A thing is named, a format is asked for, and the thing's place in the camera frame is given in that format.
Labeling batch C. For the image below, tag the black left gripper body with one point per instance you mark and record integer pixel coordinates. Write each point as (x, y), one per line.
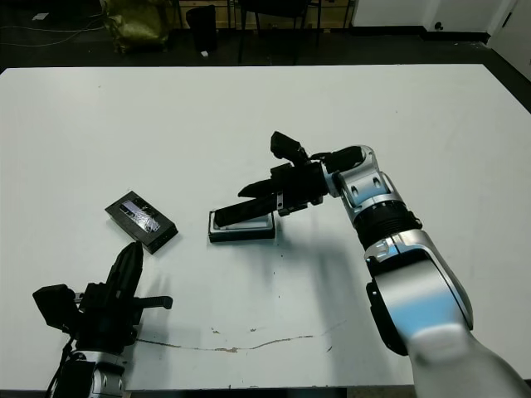
(108, 323)

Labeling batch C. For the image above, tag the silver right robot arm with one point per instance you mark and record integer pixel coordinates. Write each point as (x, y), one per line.
(415, 290)

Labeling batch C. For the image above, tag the white door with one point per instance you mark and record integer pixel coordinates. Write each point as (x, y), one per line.
(514, 37)

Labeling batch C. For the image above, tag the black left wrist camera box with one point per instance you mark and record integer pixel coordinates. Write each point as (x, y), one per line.
(54, 304)

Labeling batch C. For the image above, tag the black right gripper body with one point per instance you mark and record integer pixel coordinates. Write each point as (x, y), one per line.
(300, 186)

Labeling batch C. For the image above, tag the white paper sheet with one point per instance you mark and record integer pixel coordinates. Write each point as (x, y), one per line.
(40, 17)

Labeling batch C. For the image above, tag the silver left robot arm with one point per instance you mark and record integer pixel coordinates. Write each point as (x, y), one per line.
(103, 377)

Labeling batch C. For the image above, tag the black waste bin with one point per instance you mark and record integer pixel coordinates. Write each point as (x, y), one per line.
(202, 29)

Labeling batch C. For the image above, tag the black box with white liner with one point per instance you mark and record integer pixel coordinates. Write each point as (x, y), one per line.
(245, 236)

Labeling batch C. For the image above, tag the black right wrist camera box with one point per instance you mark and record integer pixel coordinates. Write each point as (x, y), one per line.
(284, 145)

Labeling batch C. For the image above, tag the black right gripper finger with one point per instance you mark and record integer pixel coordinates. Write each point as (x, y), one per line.
(259, 190)
(265, 208)

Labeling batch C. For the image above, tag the yellow-green bag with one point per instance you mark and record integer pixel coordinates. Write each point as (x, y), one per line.
(132, 25)

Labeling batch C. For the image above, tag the black slim camera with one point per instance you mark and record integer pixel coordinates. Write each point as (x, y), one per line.
(226, 217)

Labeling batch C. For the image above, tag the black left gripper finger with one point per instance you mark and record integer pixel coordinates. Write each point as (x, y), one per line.
(121, 278)
(136, 275)

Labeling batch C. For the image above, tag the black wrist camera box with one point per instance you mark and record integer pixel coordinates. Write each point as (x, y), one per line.
(54, 304)
(284, 145)

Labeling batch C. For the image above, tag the black box lid with picture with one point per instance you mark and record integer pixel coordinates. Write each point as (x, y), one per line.
(139, 219)

